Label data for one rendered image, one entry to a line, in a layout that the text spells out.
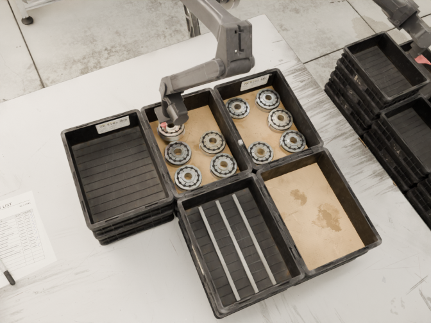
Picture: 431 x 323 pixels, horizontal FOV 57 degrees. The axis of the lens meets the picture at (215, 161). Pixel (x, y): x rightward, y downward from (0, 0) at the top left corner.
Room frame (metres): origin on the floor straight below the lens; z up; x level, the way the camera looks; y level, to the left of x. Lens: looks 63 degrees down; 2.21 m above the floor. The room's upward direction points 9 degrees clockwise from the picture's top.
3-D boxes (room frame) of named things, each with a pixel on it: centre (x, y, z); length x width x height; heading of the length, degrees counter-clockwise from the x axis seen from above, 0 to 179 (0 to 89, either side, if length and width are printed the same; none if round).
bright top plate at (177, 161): (0.71, 0.15, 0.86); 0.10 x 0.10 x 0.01
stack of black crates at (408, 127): (1.26, -1.07, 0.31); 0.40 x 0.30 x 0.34; 36
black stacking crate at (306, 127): (0.89, -0.17, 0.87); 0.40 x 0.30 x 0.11; 31
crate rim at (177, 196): (0.74, 0.09, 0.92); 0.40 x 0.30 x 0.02; 31
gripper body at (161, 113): (0.80, 0.19, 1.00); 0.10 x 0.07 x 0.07; 121
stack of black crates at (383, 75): (1.58, -0.83, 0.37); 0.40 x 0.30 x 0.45; 36
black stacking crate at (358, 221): (0.55, -0.37, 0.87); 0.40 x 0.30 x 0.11; 31
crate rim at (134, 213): (0.58, 0.35, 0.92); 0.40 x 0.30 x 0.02; 31
